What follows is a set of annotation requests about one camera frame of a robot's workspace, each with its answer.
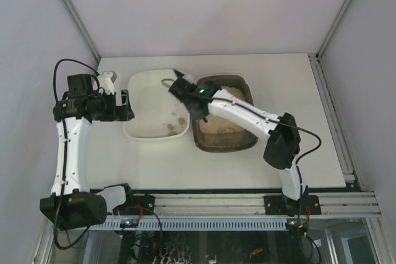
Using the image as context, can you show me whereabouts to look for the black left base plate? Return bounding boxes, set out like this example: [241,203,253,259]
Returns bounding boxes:
[123,194,155,215]

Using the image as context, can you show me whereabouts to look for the aluminium mounting rail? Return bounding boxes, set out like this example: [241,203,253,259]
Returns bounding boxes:
[151,192,381,218]

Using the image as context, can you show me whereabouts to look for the white plastic bin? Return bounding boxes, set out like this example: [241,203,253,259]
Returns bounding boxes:
[123,69,190,141]

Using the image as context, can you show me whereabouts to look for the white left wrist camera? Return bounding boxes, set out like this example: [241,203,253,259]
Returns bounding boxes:
[97,70,117,95]

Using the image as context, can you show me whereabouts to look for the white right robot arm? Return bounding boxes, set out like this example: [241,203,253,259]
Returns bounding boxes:
[168,76,307,216]

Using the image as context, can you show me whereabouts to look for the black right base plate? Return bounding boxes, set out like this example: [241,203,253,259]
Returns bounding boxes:
[264,195,322,216]

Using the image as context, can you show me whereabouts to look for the blue-grey slotted cable duct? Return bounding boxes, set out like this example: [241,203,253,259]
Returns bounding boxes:
[93,218,296,231]

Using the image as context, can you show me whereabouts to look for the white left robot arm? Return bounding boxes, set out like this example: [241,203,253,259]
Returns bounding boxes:
[40,71,134,231]

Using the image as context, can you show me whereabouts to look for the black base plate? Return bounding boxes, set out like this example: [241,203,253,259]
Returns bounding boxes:
[264,195,322,216]
[123,194,155,215]

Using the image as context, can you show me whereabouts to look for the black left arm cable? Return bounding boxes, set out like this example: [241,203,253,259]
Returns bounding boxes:
[52,57,103,250]

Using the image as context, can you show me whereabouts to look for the dark translucent litter box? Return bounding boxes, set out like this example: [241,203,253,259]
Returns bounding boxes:
[192,75,258,153]

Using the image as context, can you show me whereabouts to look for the grey-green clump in bin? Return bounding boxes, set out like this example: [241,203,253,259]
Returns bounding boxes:
[178,117,186,125]

